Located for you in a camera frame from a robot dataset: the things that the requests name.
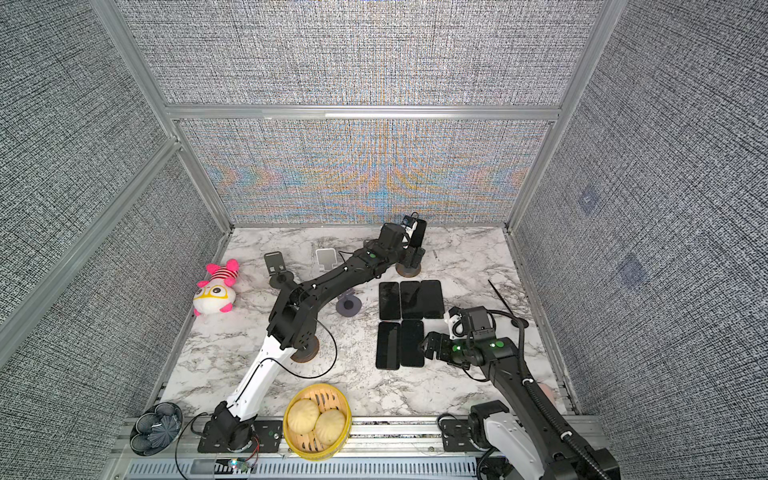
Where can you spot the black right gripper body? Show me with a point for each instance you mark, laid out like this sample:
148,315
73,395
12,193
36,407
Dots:
451,350

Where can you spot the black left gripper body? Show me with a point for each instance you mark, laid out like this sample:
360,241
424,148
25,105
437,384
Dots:
404,256

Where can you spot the black phone purple stand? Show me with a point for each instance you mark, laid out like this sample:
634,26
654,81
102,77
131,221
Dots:
411,308

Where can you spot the black phone front wooden stand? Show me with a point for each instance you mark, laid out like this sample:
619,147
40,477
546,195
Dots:
431,299

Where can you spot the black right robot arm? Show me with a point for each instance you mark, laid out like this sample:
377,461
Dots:
544,445

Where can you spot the back wooden base phone stand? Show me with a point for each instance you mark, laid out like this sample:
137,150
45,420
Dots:
409,270

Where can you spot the wooden base phone stand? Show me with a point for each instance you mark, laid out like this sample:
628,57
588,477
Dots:
308,352
409,270

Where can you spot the white phone stand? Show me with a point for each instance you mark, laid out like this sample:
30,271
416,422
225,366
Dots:
327,259

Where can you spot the purple round phone stand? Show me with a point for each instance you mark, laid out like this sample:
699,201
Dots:
348,304

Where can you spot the dark far left phone stand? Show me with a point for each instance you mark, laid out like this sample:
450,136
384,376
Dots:
279,276

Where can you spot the front wooden base phone stand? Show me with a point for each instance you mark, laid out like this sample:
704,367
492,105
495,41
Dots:
308,352

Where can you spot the black stylus on table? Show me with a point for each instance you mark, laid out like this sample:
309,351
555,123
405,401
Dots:
515,320

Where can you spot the right steamed bun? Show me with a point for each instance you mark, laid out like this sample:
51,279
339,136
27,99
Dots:
329,427

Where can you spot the steamed bun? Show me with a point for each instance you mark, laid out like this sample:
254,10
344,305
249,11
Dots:
329,427
302,416

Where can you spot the yellow bamboo steamer basket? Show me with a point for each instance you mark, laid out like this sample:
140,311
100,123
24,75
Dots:
306,446

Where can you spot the left steamed bun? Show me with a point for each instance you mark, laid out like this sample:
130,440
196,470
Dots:
302,416

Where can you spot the pink white plush toy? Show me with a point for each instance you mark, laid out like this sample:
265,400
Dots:
217,293

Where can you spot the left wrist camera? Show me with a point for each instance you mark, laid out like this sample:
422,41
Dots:
410,223

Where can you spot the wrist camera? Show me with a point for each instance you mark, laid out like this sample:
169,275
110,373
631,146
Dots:
410,223
475,323

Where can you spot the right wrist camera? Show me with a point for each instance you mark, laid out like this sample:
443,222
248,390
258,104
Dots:
475,323

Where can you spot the aluminium front rail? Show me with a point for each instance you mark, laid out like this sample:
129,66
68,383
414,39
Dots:
383,447

